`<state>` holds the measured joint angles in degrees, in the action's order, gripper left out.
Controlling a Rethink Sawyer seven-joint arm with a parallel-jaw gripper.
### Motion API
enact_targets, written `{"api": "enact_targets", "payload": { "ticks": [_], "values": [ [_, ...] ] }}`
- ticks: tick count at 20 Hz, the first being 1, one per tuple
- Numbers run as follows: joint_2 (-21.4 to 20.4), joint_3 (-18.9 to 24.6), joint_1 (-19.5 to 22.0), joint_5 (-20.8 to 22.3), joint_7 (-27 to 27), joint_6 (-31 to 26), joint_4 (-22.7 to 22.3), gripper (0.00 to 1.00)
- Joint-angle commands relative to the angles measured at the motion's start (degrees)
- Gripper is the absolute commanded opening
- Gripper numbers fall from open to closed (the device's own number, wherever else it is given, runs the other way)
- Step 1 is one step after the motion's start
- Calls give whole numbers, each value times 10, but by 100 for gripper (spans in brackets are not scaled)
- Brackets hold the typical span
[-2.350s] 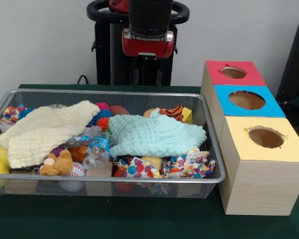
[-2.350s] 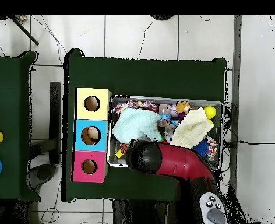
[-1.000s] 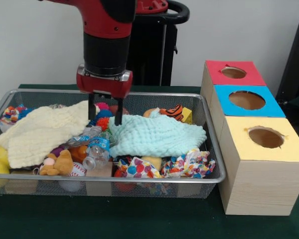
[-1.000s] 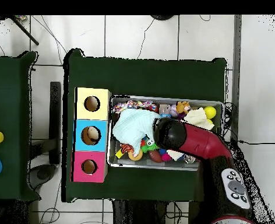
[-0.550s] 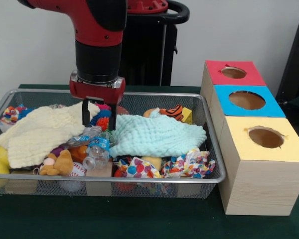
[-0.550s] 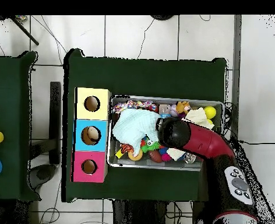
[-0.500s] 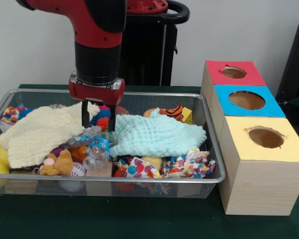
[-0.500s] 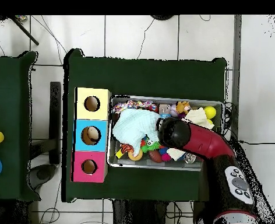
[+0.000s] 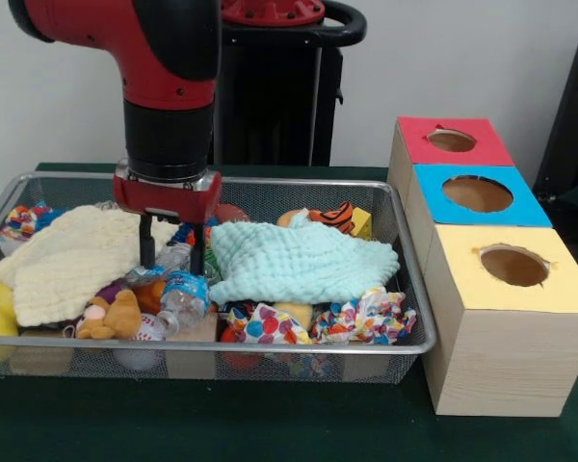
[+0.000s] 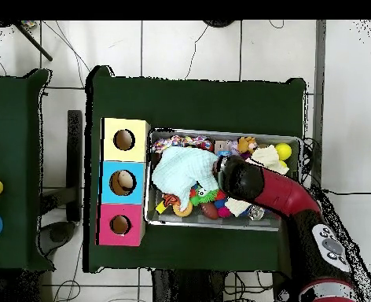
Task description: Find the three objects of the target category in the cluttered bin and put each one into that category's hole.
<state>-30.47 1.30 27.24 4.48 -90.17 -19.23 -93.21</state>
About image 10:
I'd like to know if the wooden box with three holes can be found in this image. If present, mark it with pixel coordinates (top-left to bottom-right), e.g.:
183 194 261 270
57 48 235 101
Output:
94 116 152 247

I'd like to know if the mint green muslin cloth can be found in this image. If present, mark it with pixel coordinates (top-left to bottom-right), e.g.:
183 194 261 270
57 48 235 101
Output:
151 145 221 212

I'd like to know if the crumpled polka dot paper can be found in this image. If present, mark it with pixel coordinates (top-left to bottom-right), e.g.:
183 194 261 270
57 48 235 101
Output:
178 134 215 153

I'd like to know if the crumpled confetti print paper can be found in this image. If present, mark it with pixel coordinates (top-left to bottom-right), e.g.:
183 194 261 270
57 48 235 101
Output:
151 134 182 153

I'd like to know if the green spiky toy with eyes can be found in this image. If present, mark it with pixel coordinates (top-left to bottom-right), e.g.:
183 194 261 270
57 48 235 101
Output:
189 185 220 208

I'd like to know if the orange tiger plush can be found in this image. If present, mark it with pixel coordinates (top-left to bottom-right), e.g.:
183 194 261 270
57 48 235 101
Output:
161 193 182 208

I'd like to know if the brown toy football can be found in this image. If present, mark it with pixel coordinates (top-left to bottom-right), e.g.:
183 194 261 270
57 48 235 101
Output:
200 201 220 220

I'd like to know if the dark green table cloth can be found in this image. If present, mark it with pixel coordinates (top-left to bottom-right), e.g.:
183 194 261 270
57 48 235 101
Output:
83 64 307 274
0 68 55 272

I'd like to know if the brown plush animal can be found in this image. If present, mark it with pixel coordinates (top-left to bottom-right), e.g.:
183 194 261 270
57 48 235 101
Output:
236 135 258 156

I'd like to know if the cream muslin cloth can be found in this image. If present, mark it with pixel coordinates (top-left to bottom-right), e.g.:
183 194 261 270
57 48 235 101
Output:
224 144 291 218

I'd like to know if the yellow ball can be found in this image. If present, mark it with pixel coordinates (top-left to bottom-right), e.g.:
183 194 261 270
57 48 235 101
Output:
274 142 293 162

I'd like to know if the black upright panel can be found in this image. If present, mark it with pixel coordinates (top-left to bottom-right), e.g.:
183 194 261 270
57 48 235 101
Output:
65 109 84 223

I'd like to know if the dark grey floor base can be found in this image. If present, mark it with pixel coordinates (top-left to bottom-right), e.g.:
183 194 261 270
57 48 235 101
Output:
35 220 77 256

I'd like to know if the black round object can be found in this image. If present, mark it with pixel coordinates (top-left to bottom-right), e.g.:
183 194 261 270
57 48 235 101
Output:
202 20 237 28

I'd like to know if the black tripod leg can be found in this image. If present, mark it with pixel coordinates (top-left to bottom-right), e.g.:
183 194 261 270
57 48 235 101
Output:
13 20 53 63

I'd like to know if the silver wire mesh bin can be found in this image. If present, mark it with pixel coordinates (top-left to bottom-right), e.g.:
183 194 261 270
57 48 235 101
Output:
143 127 303 233

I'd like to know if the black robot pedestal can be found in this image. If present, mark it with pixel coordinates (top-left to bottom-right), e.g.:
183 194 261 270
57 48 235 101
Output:
151 269 228 302

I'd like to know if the black cable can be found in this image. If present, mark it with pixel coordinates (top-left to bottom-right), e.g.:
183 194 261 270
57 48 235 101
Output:
299 136 371 197

